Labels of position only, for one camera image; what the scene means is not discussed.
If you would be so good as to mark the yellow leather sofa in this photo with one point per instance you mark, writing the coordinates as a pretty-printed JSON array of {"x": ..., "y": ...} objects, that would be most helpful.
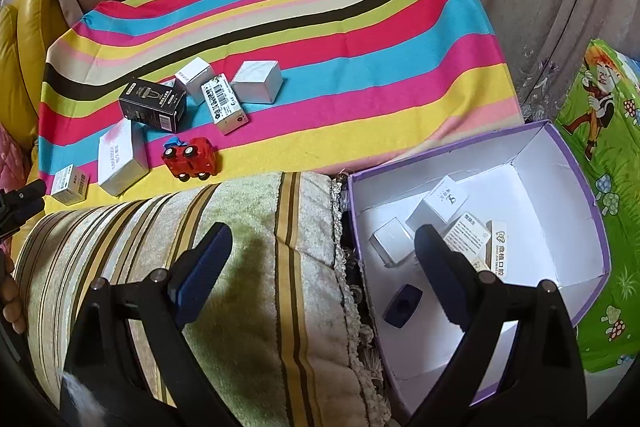
[{"x": 25, "y": 37}]

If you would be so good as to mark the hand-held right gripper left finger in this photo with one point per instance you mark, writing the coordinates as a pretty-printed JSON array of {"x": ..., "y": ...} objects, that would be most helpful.
[{"x": 200, "y": 272}]

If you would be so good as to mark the small silver white box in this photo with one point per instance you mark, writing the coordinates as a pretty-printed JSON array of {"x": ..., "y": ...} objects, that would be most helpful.
[{"x": 392, "y": 241}]

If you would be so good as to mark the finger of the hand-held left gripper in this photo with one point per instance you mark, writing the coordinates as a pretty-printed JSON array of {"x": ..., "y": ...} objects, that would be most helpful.
[
  {"x": 30, "y": 191},
  {"x": 25, "y": 209}
]

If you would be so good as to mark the large white cube box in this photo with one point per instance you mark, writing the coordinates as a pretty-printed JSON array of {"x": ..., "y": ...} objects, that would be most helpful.
[{"x": 440, "y": 202}]

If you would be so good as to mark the green cartoon printed blanket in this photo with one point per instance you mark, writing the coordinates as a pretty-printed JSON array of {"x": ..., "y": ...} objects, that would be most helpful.
[{"x": 615, "y": 157}]

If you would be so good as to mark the small white labelled box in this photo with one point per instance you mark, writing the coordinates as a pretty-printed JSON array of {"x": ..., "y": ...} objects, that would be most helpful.
[{"x": 70, "y": 184}]

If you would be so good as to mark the beige striped plush cushion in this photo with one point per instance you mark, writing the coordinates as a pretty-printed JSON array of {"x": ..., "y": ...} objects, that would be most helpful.
[{"x": 260, "y": 307}]

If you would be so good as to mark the white box with text panel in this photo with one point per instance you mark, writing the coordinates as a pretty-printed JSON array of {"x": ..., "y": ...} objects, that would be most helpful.
[{"x": 467, "y": 232}]

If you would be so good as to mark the floral lace curtain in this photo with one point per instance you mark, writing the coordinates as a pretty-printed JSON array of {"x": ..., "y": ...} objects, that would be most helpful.
[{"x": 542, "y": 82}]

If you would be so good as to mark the colourful striped cloth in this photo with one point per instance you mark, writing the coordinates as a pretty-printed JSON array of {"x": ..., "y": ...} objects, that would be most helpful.
[{"x": 300, "y": 7}]

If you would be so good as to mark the dark blue block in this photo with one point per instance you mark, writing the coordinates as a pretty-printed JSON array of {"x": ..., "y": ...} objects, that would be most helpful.
[{"x": 402, "y": 304}]

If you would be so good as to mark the white box with tooth logo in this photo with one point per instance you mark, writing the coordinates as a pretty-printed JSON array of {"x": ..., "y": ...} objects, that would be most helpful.
[{"x": 495, "y": 252}]

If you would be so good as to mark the red toy car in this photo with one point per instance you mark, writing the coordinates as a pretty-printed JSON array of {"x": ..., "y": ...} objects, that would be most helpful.
[{"x": 192, "y": 159}]

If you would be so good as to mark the small blue toy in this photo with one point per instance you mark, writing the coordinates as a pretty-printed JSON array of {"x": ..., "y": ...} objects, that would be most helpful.
[{"x": 175, "y": 141}]

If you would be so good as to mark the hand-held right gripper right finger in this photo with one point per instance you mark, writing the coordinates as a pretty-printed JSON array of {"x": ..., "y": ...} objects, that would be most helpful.
[{"x": 445, "y": 277}]

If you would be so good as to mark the purple-rimmed white box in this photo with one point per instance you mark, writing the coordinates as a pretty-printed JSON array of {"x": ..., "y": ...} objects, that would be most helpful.
[{"x": 540, "y": 207}]

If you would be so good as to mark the white barcode box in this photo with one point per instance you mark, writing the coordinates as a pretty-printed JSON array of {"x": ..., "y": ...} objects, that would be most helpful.
[{"x": 225, "y": 104}]

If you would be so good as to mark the person's left hand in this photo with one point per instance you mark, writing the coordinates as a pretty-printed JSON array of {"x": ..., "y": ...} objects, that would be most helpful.
[{"x": 10, "y": 304}]

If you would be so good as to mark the pink quilted cushion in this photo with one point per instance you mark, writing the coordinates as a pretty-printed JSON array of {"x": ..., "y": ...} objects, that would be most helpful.
[{"x": 12, "y": 152}]

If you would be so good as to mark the silver white cube box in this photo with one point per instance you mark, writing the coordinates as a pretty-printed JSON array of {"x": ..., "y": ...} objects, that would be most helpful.
[{"x": 257, "y": 82}]

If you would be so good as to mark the black product box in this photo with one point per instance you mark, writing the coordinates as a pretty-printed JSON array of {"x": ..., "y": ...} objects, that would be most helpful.
[{"x": 150, "y": 104}]

